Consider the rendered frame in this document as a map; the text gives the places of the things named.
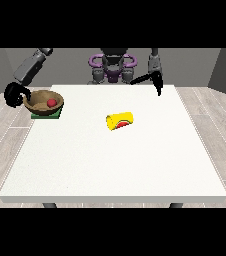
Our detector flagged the grey robot trunk purple rings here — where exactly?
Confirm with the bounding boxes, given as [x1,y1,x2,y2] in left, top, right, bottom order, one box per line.
[86,48,139,86]

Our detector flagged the small red ball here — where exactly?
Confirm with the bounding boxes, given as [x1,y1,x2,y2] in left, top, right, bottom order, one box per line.
[46,98,58,108]

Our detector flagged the brown wooden bowl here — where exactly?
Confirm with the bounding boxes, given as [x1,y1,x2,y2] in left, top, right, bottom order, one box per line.
[22,89,65,117]

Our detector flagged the green square pad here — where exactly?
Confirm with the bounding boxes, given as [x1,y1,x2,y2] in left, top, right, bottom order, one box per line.
[30,107,63,120]

